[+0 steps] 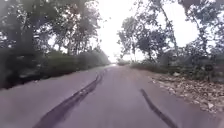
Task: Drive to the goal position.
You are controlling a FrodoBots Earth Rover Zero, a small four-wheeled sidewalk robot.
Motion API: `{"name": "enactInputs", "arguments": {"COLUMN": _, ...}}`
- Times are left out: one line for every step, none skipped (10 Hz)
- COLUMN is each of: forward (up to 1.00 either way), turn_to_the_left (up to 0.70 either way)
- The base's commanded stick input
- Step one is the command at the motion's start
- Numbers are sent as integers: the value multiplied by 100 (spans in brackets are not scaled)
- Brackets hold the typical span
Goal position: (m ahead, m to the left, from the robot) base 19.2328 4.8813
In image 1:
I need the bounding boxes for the grey asphalt road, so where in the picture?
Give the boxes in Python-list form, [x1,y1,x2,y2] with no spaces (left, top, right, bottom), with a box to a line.
[0,63,224,128]

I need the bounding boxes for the row of trees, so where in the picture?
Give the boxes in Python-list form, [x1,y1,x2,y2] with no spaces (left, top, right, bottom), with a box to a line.
[116,0,224,81]

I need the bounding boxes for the trees with hedge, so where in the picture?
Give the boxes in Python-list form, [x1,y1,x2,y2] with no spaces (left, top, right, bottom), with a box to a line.
[0,0,112,90]

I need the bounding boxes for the leaf-strewn dirt verge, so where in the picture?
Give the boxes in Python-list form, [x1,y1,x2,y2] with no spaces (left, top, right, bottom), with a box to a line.
[133,64,224,116]

